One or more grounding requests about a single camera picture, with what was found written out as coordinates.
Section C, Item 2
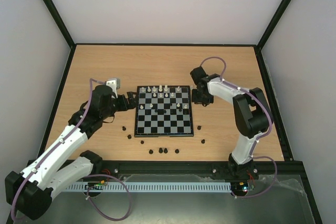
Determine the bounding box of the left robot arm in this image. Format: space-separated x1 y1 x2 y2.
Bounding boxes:
5 83 137 222

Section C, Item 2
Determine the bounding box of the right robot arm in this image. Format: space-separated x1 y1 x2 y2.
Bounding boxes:
190 66 274 178

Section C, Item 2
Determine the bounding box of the black silver chess board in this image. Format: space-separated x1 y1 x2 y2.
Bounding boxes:
134 85 194 137

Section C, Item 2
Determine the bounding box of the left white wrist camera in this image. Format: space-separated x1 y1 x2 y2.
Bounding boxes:
106 78 121 98

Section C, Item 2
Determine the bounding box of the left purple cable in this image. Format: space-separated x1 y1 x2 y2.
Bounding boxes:
10 78 133 221

